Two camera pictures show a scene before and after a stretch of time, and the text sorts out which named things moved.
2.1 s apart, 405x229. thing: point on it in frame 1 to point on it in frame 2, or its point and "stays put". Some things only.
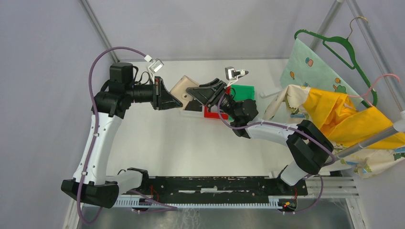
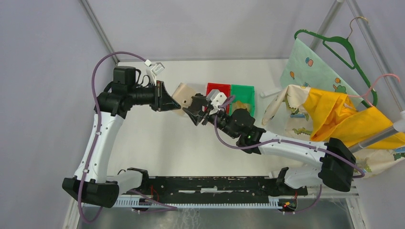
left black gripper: (162, 99) stays put
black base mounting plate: (215, 186) stays put
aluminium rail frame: (320, 188) stays put
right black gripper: (209, 94) to (197, 116)
